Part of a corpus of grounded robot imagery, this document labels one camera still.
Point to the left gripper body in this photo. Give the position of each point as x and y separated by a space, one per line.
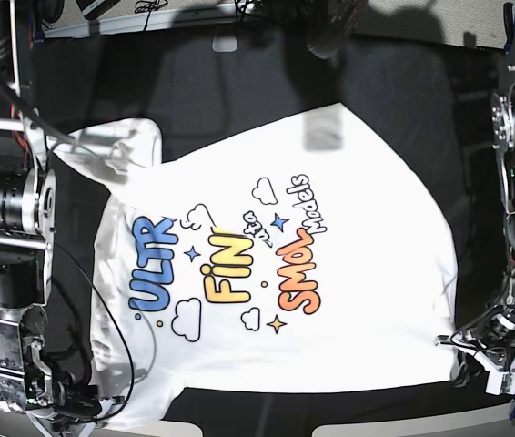
494 327

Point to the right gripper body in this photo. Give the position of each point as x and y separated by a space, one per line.
70 401

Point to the white printed t-shirt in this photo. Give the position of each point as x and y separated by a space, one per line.
302 256

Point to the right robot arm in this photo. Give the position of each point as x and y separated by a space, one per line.
27 221

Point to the black table cloth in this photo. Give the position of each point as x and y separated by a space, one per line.
430 104

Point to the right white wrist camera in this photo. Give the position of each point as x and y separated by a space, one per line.
51 424

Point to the grey camera mount base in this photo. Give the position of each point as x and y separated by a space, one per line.
224 41

